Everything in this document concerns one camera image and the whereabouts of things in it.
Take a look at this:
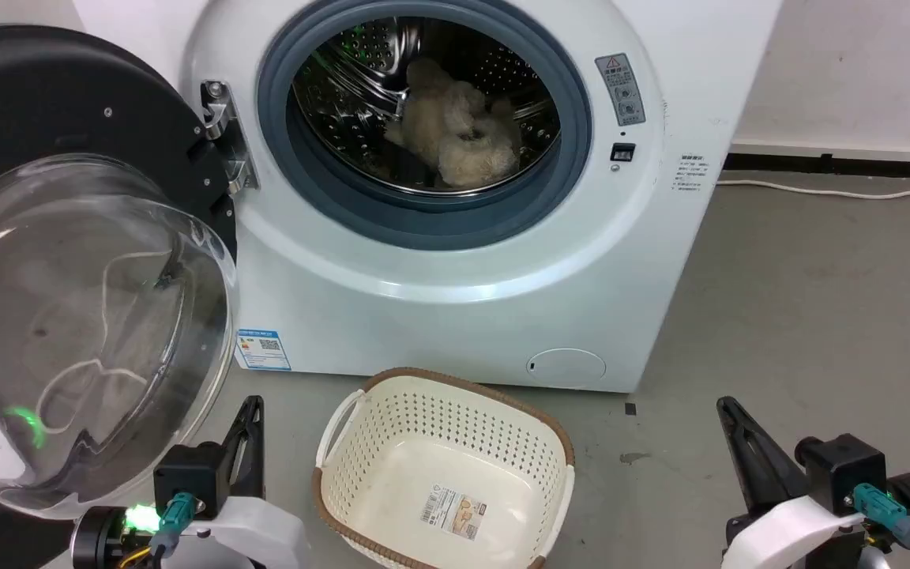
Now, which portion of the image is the grey warning sticker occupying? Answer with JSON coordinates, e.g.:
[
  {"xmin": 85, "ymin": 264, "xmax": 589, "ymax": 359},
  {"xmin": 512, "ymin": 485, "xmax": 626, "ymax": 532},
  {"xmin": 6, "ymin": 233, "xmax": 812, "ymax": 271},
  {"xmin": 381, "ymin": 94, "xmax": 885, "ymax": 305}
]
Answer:
[{"xmin": 595, "ymin": 53, "xmax": 647, "ymax": 127}]

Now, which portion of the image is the round filter cover flap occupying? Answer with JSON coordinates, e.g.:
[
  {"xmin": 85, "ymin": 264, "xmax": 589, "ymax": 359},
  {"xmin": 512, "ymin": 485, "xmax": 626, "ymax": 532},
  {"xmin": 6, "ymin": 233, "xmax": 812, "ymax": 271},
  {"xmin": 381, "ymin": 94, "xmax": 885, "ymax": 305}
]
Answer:
[{"xmin": 526, "ymin": 348, "xmax": 607, "ymax": 390}]

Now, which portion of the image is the blue energy label sticker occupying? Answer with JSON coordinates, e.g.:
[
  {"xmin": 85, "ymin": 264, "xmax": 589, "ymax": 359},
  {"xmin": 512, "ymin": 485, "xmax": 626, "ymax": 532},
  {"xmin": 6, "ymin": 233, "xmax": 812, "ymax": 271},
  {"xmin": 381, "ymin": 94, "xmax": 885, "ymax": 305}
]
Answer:
[{"xmin": 235, "ymin": 329, "xmax": 292, "ymax": 371}]

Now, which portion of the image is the metal door hinge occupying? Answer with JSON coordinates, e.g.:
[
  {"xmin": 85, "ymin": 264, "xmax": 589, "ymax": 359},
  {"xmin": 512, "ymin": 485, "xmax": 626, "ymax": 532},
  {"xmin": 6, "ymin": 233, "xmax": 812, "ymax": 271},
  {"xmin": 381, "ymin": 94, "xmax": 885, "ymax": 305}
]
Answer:
[{"xmin": 200, "ymin": 80, "xmax": 260, "ymax": 195}]

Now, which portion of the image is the white floor cable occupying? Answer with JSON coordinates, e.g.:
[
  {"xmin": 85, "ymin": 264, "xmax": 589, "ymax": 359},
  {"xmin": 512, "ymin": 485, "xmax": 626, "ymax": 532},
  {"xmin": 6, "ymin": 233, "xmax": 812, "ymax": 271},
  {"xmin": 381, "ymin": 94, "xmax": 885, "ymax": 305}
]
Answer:
[{"xmin": 716, "ymin": 179, "xmax": 910, "ymax": 200}]

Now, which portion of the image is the teal camera cable plug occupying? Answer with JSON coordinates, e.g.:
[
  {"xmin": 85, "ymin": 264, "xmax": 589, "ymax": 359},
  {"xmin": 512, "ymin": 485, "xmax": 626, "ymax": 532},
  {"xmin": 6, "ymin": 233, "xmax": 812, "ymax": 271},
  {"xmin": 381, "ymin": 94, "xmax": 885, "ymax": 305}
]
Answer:
[
  {"xmin": 852, "ymin": 483, "xmax": 910, "ymax": 548},
  {"xmin": 149, "ymin": 491, "xmax": 198, "ymax": 563}
]

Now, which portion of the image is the stainless steel washer drum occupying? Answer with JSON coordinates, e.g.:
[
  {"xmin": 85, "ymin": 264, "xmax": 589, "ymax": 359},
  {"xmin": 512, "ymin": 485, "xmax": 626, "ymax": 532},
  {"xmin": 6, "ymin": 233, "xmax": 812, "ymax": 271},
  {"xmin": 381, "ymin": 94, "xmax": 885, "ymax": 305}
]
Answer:
[{"xmin": 291, "ymin": 16, "xmax": 562, "ymax": 196}]

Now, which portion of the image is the paper label on basket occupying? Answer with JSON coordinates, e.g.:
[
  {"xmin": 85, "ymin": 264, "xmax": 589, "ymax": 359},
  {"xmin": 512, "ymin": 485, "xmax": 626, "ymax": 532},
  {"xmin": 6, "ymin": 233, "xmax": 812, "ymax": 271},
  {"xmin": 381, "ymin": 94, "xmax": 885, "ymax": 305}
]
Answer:
[{"xmin": 420, "ymin": 486, "xmax": 487, "ymax": 541}]

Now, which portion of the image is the small text sticker on washer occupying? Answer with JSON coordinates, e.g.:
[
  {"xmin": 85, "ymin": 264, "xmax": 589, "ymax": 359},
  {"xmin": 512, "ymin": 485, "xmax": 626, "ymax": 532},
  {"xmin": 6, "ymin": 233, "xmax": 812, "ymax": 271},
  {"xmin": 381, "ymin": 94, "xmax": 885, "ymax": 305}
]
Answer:
[{"xmin": 675, "ymin": 153, "xmax": 710, "ymax": 194}]

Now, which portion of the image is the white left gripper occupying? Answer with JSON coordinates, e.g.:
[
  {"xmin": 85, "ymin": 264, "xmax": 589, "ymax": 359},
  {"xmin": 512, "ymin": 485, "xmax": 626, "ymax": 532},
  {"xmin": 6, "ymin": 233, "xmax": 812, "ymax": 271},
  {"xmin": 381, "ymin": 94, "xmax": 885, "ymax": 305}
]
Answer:
[{"xmin": 175, "ymin": 395, "xmax": 310, "ymax": 569}]

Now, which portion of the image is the white front-load washing machine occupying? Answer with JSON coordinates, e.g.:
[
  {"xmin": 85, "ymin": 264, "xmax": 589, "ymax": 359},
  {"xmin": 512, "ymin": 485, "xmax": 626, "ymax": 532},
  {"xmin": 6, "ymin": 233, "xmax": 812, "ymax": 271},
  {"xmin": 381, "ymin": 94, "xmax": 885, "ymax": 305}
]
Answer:
[{"xmin": 72, "ymin": 0, "xmax": 784, "ymax": 394}]

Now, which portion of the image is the teal right camera cable plug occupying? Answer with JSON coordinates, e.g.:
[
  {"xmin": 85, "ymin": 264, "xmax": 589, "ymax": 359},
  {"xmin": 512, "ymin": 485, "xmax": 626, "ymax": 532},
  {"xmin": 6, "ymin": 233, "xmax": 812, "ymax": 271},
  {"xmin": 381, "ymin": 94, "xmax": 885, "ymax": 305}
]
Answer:
[{"xmin": 852, "ymin": 483, "xmax": 910, "ymax": 548}]

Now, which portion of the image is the black baseboard strip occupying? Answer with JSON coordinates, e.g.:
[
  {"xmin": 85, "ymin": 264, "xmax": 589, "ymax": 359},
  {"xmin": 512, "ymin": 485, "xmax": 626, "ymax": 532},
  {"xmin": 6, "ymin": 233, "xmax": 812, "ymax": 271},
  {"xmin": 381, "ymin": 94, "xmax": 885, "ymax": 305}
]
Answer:
[{"xmin": 723, "ymin": 152, "xmax": 910, "ymax": 181}]

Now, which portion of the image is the teal left camera cable plug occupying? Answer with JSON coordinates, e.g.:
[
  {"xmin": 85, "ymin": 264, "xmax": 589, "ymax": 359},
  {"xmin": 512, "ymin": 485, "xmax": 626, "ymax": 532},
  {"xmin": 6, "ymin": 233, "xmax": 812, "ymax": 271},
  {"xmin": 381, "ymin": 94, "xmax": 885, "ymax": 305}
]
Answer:
[{"xmin": 149, "ymin": 491, "xmax": 198, "ymax": 563}]

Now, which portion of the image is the beige plush toy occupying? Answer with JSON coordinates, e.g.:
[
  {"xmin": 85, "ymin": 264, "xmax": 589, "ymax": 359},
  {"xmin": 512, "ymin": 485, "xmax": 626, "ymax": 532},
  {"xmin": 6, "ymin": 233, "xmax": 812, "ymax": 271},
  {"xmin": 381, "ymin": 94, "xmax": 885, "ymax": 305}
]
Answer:
[{"xmin": 385, "ymin": 57, "xmax": 522, "ymax": 189}]

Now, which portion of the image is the cream laundry basket brown rim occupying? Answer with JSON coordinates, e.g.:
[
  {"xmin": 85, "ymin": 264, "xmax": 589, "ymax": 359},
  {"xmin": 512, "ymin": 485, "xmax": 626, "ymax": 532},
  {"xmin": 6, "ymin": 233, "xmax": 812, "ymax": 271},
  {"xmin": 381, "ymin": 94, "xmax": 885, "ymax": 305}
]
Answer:
[{"xmin": 312, "ymin": 367, "xmax": 577, "ymax": 569}]

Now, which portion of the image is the black washer door glass bowl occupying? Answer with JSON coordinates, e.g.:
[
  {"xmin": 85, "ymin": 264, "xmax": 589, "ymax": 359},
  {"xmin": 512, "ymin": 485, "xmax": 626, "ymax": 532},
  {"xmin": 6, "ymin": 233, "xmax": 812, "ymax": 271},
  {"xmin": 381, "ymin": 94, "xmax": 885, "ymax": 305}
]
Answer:
[{"xmin": 0, "ymin": 24, "xmax": 239, "ymax": 521}]

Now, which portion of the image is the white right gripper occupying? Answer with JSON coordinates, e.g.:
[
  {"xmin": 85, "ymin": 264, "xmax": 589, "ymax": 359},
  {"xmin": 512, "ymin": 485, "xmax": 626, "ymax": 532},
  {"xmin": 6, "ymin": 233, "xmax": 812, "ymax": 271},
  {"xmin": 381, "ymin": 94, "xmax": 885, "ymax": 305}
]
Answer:
[{"xmin": 716, "ymin": 396, "xmax": 868, "ymax": 569}]

